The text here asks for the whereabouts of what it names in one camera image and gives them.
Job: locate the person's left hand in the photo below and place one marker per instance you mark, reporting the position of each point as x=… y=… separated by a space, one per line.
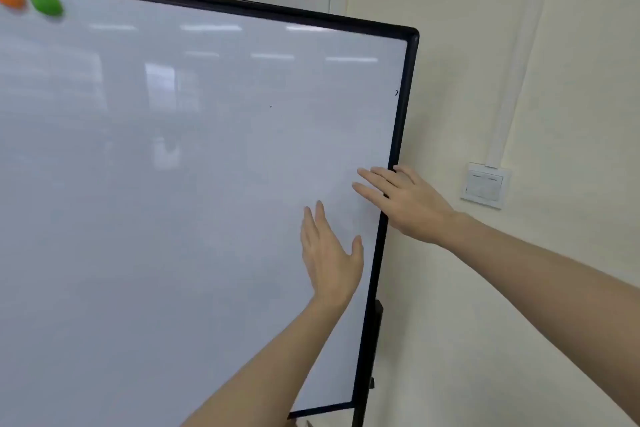
x=330 y=261

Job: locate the person's right hand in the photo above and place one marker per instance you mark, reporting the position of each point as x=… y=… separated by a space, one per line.
x=415 y=209

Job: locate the black-framed whiteboard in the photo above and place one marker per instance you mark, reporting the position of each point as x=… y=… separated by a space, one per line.
x=150 y=191

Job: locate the person's left forearm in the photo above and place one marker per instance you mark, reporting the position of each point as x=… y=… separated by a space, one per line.
x=270 y=371

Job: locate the person's right forearm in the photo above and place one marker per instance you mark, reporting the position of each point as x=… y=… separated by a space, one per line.
x=550 y=291

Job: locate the green oval magnet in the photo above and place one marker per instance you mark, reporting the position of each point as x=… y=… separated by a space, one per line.
x=46 y=2

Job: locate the white wall switch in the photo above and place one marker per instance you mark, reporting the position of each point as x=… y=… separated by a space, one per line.
x=485 y=185

